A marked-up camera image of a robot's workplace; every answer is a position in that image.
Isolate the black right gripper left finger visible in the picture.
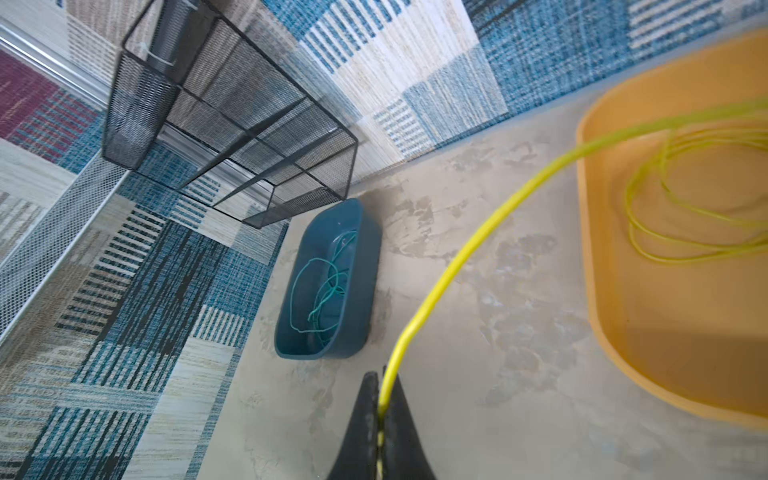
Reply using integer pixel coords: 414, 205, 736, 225
327, 372, 379, 480

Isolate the yellow cable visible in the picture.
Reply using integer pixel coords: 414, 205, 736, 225
374, 95, 768, 480
623, 122, 768, 266

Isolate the teal plastic bin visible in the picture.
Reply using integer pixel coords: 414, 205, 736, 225
274, 198, 382, 361

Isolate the yellow plastic bin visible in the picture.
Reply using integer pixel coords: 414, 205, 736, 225
577, 29, 767, 429

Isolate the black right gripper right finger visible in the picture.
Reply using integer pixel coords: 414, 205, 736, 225
381, 377, 436, 480

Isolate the green cable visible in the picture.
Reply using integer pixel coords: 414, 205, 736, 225
289, 230, 359, 346

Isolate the black wire mesh shelf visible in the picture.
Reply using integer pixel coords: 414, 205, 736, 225
102, 1, 359, 229

